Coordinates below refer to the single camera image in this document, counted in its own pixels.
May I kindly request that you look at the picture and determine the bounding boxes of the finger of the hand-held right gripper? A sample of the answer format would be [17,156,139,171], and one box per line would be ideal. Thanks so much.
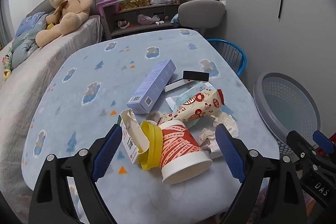
[287,130,317,161]
[312,130,336,156]

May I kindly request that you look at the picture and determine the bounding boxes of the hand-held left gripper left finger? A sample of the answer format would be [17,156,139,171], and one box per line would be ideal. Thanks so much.
[28,123,124,224]

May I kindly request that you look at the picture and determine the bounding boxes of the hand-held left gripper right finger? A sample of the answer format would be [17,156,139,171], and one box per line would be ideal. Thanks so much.
[215,123,307,224]

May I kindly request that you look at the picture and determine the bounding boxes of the pinkish tissue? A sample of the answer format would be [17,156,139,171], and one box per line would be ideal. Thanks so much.
[199,128,223,159]

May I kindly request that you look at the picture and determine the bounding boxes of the white paper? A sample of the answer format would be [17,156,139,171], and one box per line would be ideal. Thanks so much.
[213,112,240,138]

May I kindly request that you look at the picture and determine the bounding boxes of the torn white carton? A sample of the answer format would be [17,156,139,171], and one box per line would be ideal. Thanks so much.
[119,109,151,165]

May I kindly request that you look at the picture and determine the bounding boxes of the grey plastic basket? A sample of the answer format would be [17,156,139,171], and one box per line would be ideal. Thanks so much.
[253,72,322,161]

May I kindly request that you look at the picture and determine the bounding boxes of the yellow plastic lid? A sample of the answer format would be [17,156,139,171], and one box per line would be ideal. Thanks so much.
[139,120,164,170]

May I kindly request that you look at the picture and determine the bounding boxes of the red white paper cup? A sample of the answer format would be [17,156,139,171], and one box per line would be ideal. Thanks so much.
[157,120,213,185]

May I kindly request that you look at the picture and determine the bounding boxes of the red white snack wrapper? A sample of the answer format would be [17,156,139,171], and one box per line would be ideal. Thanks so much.
[157,89,225,126]

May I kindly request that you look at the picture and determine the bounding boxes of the light blue mask packet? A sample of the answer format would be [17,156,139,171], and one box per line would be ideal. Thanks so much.
[166,82,218,111]

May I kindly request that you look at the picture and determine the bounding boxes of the purple cardboard box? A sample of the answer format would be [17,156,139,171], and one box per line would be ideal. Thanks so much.
[126,59,176,115]

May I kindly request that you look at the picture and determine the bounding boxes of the blue patterned card box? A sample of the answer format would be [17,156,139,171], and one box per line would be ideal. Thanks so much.
[164,76,190,93]

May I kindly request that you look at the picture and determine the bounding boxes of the light blue printed blanket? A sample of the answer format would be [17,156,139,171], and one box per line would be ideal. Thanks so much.
[21,28,280,216]

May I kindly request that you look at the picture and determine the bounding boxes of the blue child chair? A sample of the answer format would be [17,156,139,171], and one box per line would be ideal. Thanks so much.
[206,38,247,79]

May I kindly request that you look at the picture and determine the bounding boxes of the grey bed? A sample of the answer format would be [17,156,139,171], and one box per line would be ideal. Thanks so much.
[0,0,105,216]

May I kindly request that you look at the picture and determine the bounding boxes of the small green plush toy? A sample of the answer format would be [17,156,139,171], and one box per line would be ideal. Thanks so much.
[2,47,13,81]

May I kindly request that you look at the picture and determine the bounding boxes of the pink plastic bag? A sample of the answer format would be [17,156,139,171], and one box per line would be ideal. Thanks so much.
[138,14,160,25]

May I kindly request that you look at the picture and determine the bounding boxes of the light blue quilt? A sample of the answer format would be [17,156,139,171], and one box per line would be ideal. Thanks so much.
[10,12,49,69]

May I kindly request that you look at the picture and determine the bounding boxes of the purple plastic bin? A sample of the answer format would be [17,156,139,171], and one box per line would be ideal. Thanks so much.
[96,0,121,16]

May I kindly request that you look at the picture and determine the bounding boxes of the grey swivel chair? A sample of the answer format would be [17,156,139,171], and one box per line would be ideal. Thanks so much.
[178,0,227,35]

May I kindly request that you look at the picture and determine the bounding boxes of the grey shelf unit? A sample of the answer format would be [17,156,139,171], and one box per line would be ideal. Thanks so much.
[101,0,189,39]

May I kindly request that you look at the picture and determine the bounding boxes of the white wardrobe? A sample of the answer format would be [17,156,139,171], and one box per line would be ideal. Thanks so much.
[184,0,336,119]

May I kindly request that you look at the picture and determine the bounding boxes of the tan teddy bear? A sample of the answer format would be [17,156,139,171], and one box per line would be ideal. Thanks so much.
[35,0,93,47]

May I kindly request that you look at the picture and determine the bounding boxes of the yellow gold packets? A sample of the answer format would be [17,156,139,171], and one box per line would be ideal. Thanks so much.
[120,0,150,10]

